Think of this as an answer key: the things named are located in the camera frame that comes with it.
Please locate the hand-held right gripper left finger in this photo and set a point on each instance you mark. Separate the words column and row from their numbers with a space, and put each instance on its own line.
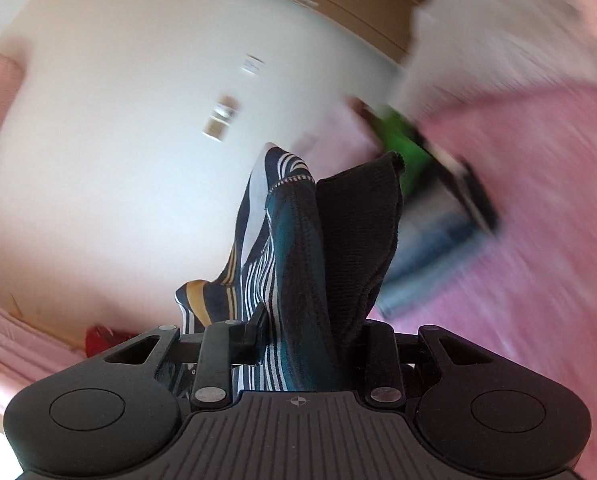
column 251, row 340

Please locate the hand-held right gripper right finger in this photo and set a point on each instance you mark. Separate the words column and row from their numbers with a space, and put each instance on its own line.
column 381, row 355

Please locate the navy striped shirt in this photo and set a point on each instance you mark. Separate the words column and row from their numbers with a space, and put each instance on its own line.
column 298, row 260

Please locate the blue cloth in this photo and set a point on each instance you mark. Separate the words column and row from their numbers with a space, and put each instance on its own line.
column 428, row 255

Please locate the red object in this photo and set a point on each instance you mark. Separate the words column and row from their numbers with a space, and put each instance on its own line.
column 108, row 341

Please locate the dark cloth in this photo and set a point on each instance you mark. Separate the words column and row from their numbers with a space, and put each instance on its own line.
column 471, row 195

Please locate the pink floral blanket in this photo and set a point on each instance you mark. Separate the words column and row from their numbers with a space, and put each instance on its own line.
column 553, row 260

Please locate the green cloth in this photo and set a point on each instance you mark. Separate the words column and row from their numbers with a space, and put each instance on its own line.
column 403, row 145

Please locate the white quilted headboard cushion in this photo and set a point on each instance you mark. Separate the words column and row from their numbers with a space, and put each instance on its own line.
column 488, row 25

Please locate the gold framed wall socket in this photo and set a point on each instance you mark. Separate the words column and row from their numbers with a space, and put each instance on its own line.
column 218, row 127

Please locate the gold framed wall switch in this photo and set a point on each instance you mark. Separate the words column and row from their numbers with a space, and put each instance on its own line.
column 227, row 103

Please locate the white wall socket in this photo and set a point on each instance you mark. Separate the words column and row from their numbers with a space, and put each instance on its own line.
column 252, row 63

